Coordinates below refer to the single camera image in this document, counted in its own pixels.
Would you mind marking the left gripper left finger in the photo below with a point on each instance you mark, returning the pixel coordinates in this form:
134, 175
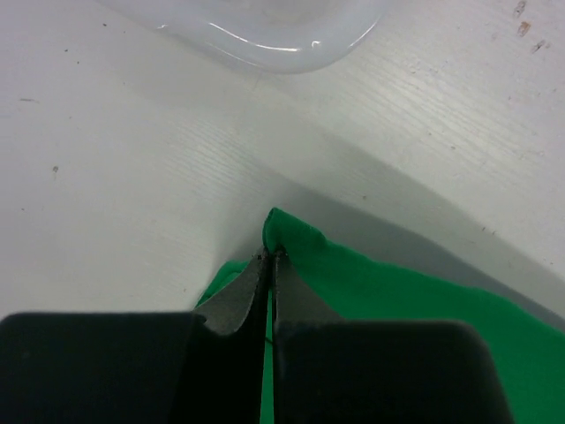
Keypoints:
198, 366

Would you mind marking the white plastic basket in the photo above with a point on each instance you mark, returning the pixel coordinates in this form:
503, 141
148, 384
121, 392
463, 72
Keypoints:
275, 36

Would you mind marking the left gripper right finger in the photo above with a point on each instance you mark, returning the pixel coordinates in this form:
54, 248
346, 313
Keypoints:
328, 369

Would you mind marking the green t shirt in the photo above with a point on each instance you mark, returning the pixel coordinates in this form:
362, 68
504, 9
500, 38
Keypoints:
529, 355

